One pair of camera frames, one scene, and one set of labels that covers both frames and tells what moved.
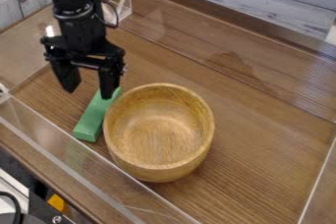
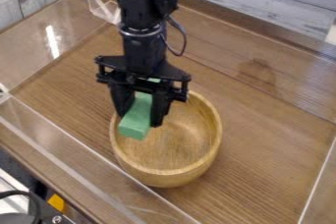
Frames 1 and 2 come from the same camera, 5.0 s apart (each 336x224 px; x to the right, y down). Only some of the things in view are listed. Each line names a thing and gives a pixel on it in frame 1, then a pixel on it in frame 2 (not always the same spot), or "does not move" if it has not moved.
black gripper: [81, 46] → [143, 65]
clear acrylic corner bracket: [116, 12] does not move
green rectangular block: [88, 125] → [135, 123]
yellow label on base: [56, 202] does not move
